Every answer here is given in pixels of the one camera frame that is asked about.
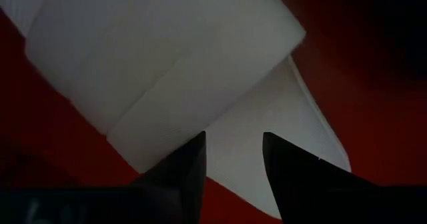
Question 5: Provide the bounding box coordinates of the red plastic bin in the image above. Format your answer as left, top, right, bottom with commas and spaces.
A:
0, 0, 427, 224

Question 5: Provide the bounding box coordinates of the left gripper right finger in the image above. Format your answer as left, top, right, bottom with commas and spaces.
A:
262, 132, 427, 224

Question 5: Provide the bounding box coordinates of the pale pink slide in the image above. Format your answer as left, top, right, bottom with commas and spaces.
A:
0, 0, 351, 220

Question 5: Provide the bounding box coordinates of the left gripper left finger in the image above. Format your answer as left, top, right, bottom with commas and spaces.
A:
0, 131, 207, 224

